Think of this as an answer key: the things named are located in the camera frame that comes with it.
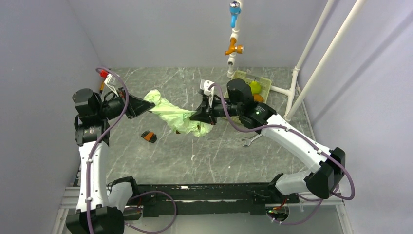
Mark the light green plastic bag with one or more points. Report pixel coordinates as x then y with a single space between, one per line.
176 118

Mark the brown fake kiwi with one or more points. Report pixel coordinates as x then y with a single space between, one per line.
258 98

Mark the silver wrench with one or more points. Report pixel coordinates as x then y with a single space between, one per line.
246 141

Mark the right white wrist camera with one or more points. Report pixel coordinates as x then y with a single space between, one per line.
207 91

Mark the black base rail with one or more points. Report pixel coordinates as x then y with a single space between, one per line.
254 198

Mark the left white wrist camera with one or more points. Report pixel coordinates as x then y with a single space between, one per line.
110 83

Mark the blue tap valve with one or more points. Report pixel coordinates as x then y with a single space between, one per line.
235 10

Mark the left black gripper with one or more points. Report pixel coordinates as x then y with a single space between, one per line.
136 106

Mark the pale yellow plastic basket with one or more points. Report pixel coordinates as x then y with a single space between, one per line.
245 98

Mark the white pvc pipe frame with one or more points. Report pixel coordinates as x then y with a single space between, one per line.
286 41

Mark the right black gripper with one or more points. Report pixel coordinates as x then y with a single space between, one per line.
205 113

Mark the orange tap valve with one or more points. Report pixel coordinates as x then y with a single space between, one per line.
234 47

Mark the orange black hex key set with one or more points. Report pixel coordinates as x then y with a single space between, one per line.
149 136

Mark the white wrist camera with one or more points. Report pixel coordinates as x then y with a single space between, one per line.
207 91
110 83

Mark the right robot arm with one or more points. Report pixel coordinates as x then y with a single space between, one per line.
326 167

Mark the green fake pear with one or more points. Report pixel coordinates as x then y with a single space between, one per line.
255 87

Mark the orange handled tool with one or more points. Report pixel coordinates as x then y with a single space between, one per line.
103 74

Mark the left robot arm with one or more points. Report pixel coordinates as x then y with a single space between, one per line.
98 210

